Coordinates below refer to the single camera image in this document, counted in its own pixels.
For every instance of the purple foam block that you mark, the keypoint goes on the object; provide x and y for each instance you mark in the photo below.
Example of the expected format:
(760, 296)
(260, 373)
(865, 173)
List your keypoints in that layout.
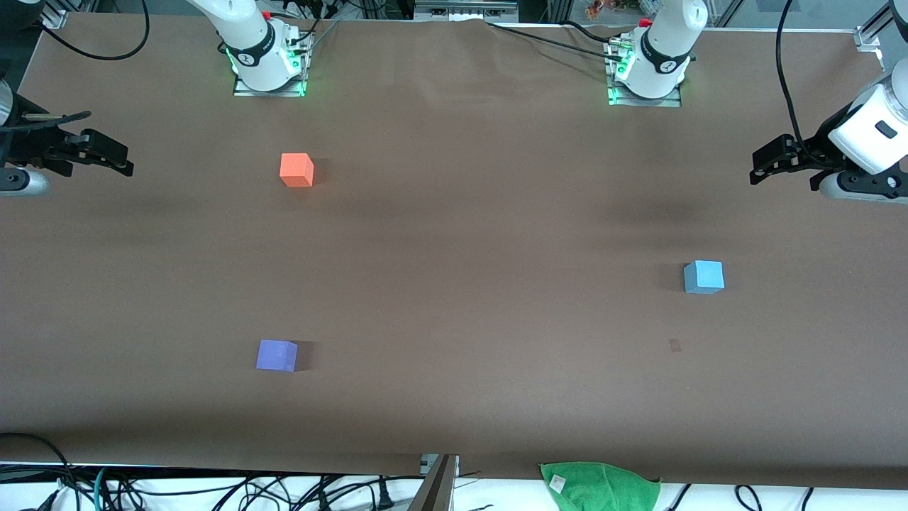
(276, 355)

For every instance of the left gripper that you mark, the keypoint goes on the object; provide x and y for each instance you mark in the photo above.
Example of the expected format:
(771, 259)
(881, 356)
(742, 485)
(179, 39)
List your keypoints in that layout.
(818, 147)

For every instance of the light blue foam block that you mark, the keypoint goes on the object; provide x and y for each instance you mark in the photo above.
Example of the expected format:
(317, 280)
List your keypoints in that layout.
(704, 277)

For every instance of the grey metal post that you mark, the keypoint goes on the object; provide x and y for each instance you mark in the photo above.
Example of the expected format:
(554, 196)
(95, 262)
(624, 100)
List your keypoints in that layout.
(434, 490)

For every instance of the aluminium frame bracket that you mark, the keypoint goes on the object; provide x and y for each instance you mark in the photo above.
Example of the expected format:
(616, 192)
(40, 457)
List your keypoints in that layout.
(53, 15)
(871, 35)

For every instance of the green microfibre cloth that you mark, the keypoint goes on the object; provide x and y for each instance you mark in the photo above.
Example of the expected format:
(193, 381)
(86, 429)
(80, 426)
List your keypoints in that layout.
(599, 488)

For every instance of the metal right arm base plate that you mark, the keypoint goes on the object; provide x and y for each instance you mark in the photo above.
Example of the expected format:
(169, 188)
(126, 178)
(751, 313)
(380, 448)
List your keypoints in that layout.
(268, 89)

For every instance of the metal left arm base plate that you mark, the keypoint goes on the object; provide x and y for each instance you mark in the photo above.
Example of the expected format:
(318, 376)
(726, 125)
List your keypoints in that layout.
(645, 101)

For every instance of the orange foam block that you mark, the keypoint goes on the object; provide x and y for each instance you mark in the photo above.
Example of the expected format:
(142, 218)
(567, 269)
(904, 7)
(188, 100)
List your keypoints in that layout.
(296, 170)

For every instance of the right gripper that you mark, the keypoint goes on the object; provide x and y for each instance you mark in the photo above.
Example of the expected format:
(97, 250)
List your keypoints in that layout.
(30, 146)

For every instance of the grey equipment box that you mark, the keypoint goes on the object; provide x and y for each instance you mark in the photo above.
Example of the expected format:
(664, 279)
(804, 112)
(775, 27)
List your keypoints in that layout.
(464, 8)

